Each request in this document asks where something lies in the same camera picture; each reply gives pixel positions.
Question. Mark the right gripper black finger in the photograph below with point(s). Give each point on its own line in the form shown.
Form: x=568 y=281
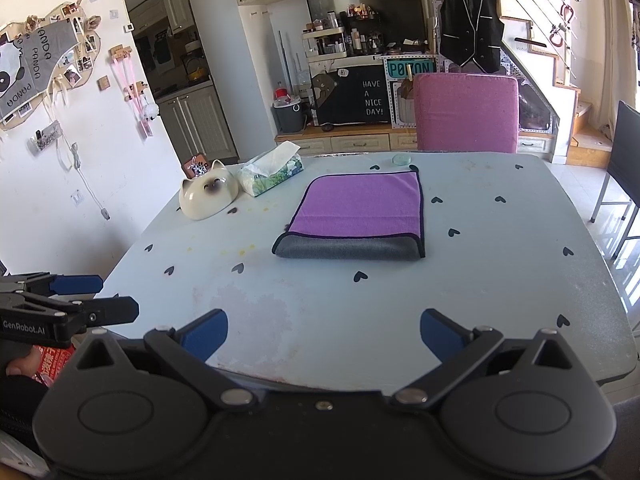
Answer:
x=83 y=314

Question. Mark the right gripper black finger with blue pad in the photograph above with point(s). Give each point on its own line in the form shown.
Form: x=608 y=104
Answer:
x=461 y=353
x=185 y=352

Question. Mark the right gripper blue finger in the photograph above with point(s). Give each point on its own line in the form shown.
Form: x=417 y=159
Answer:
x=47 y=284

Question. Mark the purple grey towel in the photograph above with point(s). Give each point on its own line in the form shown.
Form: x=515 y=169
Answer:
x=376 y=216

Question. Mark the human hand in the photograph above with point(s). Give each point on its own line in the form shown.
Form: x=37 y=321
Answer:
x=26 y=365

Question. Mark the red printed package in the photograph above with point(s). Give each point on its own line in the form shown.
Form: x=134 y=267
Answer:
x=52 y=361

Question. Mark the cat shaped ceramic bowl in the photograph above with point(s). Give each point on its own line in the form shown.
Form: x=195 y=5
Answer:
x=208 y=194

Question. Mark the round mint green tape measure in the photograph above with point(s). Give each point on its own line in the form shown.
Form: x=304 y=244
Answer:
x=402 y=159

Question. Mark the green floral tissue pack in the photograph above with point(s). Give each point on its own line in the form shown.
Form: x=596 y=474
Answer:
x=268 y=170

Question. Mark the wooden low drawer cabinet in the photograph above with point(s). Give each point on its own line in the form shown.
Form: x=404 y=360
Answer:
x=352 y=139

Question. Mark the dark folding chair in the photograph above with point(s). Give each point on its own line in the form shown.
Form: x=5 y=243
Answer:
x=623 y=168

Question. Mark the wooden staircase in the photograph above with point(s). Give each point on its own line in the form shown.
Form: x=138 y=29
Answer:
x=554 y=122

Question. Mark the pink cushioned chair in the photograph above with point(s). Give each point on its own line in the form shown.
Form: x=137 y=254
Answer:
x=458 y=112

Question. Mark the grey trash bin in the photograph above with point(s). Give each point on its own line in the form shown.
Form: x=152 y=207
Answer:
x=289 y=115

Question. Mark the black have a nice day board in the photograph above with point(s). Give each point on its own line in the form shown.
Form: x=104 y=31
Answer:
x=353 y=95

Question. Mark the teal poison sign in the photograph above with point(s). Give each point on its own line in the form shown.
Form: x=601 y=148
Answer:
x=397 y=69

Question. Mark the black vest with white trim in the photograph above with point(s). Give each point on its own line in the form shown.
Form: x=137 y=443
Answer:
x=472 y=33

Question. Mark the panda wall hanging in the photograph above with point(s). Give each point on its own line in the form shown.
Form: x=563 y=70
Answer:
x=42 y=57

